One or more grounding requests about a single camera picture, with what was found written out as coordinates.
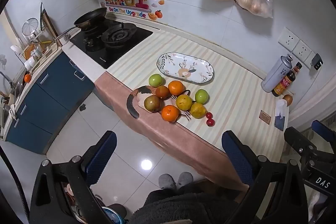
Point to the yellow orange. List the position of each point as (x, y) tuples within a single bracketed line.
[(197, 110), (183, 102)]

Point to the dark sauce bottle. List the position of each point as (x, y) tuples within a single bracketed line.
[(286, 81)]

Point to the grey slipper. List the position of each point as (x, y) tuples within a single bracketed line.
[(185, 179), (167, 181)]

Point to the grey gas canister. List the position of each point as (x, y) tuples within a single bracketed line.
[(275, 74)]

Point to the small orange fruit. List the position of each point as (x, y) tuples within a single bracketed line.
[(27, 78)]

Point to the dish rack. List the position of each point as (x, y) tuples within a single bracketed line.
[(31, 50)]

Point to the black gas stove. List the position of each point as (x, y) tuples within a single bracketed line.
[(128, 40)]

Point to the large brown-green fruit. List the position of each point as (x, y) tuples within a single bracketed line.
[(152, 103)]

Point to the colourful wall sticker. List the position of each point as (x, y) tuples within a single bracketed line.
[(126, 2)]

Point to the white and blue packet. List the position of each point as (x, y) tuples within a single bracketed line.
[(281, 113)]

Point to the brown egg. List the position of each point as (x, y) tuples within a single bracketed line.
[(288, 99)]

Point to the small red-brown fruit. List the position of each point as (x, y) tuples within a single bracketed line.
[(162, 92)]

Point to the black frying pan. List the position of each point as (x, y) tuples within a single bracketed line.
[(90, 18)]

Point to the metal faucet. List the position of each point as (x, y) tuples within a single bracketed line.
[(6, 79)]

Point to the white mug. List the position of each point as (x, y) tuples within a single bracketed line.
[(63, 40)]

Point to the green apple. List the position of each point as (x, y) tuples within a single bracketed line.
[(156, 80), (201, 96)]

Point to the floral oval plate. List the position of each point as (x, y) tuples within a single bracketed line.
[(183, 66)]

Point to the blue round container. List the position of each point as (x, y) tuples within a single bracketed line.
[(111, 214)]

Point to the person's dark fleece clothing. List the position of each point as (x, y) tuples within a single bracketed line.
[(178, 205)]

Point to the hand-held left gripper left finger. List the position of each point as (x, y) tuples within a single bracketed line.
[(101, 158)]

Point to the cat-shaped mat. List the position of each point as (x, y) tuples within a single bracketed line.
[(136, 94)]

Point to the small red fruit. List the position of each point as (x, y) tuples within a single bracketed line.
[(210, 122), (209, 115)]

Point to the metal mesh strainer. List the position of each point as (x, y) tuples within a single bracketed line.
[(30, 26)]

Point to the wooden cutting board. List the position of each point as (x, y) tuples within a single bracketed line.
[(50, 26)]

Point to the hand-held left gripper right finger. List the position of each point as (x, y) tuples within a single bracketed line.
[(236, 158)]

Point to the small brown card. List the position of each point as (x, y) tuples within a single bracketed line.
[(265, 117)]

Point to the blue kitchen cabinet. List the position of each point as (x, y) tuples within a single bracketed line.
[(52, 98)]

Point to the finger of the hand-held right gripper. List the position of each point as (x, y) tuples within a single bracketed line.
[(324, 132), (298, 140)]

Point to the black plug adapter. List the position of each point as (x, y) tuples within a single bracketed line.
[(316, 61)]

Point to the orange mandarin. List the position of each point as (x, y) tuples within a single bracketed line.
[(175, 87), (170, 113)]

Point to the white wall socket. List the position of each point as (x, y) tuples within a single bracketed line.
[(302, 51), (288, 39)]

